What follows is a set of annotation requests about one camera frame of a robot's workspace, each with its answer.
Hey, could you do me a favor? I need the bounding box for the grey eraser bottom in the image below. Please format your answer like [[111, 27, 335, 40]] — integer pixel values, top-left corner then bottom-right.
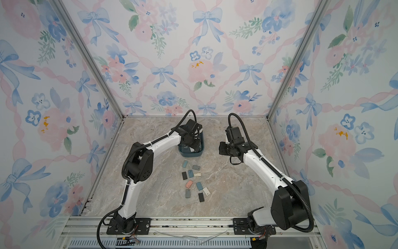
[[185, 189, 191, 199]]

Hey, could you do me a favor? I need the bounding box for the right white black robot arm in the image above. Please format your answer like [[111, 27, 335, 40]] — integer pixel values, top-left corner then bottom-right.
[[219, 113, 315, 235]]

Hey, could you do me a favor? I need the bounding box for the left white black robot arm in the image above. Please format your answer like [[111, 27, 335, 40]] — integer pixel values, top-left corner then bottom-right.
[[96, 110, 204, 249]]

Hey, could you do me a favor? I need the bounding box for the grey eraser top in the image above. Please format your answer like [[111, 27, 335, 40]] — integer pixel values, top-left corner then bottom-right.
[[192, 165, 201, 171]]

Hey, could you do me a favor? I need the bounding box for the teal eraser lower centre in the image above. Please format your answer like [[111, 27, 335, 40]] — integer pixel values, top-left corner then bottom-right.
[[196, 182, 204, 191]]

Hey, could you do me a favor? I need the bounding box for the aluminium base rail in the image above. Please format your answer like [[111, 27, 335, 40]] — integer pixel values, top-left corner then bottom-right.
[[55, 216, 326, 249]]

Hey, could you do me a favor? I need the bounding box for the black eraser bottom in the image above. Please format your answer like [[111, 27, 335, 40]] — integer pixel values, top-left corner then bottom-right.
[[198, 193, 205, 202]]

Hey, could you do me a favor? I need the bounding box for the grey eraser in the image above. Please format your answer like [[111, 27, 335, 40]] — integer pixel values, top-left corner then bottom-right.
[[185, 189, 191, 199], [192, 165, 201, 171]]

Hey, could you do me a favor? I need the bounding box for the dark teal storage box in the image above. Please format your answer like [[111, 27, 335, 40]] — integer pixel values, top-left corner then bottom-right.
[[178, 132, 204, 158]]

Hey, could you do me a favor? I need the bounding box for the white eraser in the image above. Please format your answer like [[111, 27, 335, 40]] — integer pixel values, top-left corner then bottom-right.
[[203, 187, 211, 196]]

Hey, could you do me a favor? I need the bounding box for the pink eraser centre lower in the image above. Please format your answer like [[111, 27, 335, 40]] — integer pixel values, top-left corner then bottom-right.
[[185, 180, 193, 189]]

